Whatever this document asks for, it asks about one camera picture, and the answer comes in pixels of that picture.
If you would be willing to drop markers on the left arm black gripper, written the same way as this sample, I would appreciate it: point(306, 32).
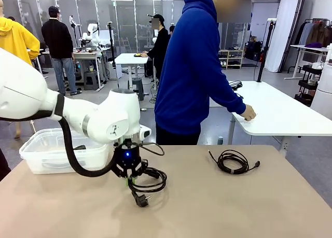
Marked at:
point(127, 157)

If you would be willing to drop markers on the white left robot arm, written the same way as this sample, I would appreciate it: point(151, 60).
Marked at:
point(23, 92)

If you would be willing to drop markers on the person's right forearm blue sleeve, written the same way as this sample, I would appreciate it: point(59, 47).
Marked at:
point(234, 100)

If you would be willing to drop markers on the person's right hand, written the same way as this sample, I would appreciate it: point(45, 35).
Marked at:
point(249, 114)

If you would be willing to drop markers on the dark grey stool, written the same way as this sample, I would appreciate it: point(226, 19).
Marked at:
point(139, 87)

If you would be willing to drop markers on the clear plastic storage container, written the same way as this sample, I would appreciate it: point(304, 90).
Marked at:
point(46, 168)

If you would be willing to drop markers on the small grey floor cylinder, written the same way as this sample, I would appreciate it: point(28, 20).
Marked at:
point(220, 140)

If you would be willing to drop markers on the grey step stool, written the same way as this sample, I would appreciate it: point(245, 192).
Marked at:
point(91, 80)

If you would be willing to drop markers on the person in blue hoodie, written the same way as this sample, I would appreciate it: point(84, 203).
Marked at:
point(186, 67)

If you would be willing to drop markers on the grey workbench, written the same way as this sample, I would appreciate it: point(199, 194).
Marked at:
point(85, 54)

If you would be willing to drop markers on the seated person in black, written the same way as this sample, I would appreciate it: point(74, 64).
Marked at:
point(159, 46)

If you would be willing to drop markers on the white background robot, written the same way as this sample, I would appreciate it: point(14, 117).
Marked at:
point(93, 33)

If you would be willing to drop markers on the wooden shoe rack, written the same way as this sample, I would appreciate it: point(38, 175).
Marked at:
point(230, 59)

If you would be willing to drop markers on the person in black with cap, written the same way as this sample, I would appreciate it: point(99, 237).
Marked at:
point(55, 38)

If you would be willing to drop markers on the stand with white device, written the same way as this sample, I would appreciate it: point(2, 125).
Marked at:
point(73, 22)

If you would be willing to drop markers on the white table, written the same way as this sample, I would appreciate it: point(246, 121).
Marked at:
point(285, 111)

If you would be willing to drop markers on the black bags pile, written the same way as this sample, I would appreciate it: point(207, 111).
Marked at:
point(252, 50)

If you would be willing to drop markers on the black tripod pole with light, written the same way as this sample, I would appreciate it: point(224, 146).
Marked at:
point(263, 59)

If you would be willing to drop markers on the person in yellow hoodie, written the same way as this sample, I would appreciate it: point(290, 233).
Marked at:
point(13, 38)

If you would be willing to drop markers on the black utility cart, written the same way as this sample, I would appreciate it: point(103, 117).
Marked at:
point(307, 69)

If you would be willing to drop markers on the white folding screen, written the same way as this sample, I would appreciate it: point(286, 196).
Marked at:
point(282, 28)

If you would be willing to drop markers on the white desk with thin legs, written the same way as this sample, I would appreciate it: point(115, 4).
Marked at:
point(308, 48)

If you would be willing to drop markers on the purple fabric item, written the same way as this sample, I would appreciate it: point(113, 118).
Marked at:
point(313, 44)

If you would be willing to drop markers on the clothes rack with garments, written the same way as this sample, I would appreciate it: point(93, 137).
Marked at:
point(316, 33)

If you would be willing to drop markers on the black camera tripod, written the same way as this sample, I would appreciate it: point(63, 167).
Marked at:
point(111, 41)

